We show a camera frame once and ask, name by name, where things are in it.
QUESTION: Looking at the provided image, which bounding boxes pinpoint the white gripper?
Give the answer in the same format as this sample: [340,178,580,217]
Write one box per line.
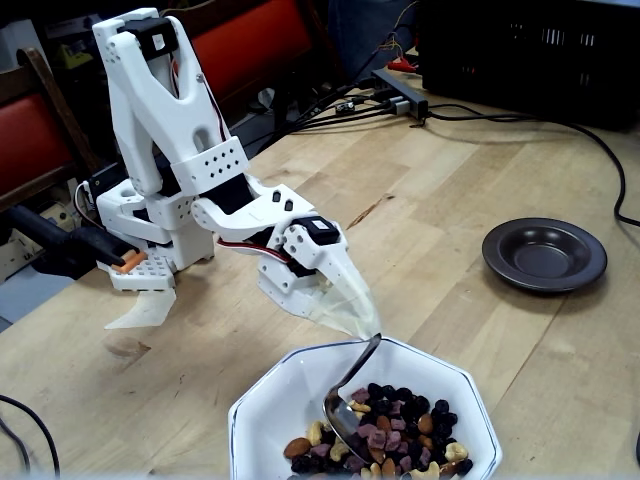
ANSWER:
[256,216,381,339]

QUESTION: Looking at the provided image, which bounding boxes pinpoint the bent metal spoon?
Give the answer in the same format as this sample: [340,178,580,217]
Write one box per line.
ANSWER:
[322,333,383,464]

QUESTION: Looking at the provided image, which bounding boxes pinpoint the white octagonal bowl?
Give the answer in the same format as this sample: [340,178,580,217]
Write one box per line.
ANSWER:
[227,335,504,480]

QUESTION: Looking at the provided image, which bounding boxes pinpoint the brown round plate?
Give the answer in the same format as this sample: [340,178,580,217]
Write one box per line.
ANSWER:
[481,216,609,294]

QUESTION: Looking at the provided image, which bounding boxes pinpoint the trail mix pile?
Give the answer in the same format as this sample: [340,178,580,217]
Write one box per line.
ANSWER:
[283,382,474,480]

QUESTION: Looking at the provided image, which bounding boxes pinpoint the grey USB hub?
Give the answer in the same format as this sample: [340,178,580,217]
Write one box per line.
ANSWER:
[370,67,430,121]

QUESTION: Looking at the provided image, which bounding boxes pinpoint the small motor driver board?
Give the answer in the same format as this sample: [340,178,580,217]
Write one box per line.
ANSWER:
[74,162,129,214]

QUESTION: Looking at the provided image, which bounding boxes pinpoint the wooden chair red cushion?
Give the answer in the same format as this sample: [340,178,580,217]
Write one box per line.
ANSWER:
[0,46,104,214]
[164,0,351,119]

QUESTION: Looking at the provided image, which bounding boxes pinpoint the dark blue fabric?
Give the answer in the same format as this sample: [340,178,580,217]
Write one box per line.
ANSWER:
[324,0,419,89]

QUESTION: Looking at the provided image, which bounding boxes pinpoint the black plastic crate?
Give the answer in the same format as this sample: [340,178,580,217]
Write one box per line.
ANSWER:
[417,0,640,132]

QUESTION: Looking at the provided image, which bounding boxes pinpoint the black clamp orange pad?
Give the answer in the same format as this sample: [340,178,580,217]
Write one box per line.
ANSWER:
[2,202,150,281]

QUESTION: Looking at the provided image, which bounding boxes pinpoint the beige printed box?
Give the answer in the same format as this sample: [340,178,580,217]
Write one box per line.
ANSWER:
[0,209,71,284]

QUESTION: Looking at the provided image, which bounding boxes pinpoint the long black cable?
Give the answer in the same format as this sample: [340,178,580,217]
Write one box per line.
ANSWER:
[427,102,640,226]

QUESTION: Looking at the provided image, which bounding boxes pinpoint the looped black cable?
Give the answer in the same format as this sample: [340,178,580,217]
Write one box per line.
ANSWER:
[0,393,62,479]

